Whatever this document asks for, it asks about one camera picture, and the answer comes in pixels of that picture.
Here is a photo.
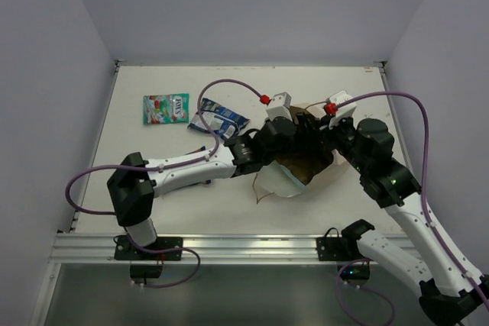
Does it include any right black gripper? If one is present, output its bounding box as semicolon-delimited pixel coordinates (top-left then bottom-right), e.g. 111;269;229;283
315;113;371;176

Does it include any blue snack packet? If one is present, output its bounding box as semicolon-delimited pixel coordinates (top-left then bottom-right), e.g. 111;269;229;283
200;98;250;140

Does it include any teal Fox's candy bag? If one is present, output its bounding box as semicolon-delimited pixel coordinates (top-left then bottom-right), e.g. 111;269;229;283
143;93;189;125

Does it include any dark brown snack bag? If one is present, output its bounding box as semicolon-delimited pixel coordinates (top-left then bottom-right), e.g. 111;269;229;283
186;146;212;187

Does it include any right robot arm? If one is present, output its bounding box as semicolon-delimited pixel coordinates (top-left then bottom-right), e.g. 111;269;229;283
319;117;488;325

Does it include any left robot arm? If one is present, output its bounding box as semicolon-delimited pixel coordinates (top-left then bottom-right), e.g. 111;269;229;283
107;112;334;260

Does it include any olive brown snack bag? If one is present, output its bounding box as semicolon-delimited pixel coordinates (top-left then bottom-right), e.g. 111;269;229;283
276;153;334;185

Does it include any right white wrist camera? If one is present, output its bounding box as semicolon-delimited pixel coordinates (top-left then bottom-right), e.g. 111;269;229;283
323;90;357;129

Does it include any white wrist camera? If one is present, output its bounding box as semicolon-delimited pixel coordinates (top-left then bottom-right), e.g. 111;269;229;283
266;92;292;121
323;90;357;129

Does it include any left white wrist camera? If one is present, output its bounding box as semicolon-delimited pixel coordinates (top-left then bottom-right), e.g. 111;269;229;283
266;92;292;121

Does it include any right black base bracket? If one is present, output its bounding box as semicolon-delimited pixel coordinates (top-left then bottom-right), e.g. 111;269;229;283
316;219;375;286

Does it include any black base bracket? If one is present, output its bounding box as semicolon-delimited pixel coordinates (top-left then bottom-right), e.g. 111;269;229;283
316;219;375;286
113;235;182;284

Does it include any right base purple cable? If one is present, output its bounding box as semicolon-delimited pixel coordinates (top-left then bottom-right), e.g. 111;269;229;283
334;257;395;326

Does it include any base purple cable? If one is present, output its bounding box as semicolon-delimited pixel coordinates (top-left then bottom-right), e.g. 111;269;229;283
334;257;395;326
133;245;201;289

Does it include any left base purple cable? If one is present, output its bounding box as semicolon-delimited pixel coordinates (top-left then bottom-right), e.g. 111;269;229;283
133;245;201;289

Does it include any left black base bracket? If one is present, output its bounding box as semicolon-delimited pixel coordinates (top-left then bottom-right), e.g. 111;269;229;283
113;235;182;284

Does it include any aluminium mounting rail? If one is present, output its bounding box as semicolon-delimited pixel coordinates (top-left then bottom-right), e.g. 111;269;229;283
49;233;412;266

